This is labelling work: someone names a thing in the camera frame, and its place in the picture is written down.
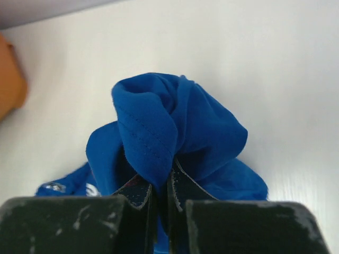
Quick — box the blue t shirt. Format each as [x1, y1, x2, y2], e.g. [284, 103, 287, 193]
[35, 71, 270, 254]

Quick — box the orange plastic laundry basket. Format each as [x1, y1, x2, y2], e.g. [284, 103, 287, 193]
[0, 34, 28, 121]

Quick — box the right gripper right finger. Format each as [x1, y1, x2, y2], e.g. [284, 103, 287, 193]
[167, 161, 329, 253]

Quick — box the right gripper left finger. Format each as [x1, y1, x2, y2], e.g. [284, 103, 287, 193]
[1, 184, 156, 253]

